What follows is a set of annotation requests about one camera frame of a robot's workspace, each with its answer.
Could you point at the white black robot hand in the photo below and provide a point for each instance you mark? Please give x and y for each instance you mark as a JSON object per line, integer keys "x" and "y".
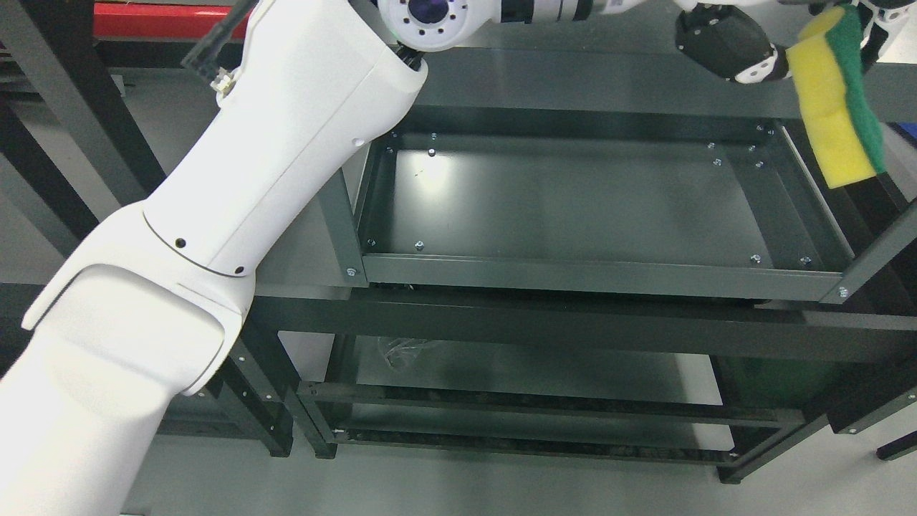
{"x": 726, "y": 41}

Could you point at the green yellow sponge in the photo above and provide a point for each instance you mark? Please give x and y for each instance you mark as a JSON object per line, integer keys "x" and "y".
{"x": 827, "y": 73}

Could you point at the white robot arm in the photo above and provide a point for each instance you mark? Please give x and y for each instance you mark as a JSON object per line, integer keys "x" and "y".
{"x": 153, "y": 299}

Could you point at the grey metal shelf unit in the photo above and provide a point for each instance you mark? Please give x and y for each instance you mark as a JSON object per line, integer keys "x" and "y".
{"x": 637, "y": 201}

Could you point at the red bar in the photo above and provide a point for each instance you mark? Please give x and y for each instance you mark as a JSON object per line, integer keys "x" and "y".
{"x": 155, "y": 21}

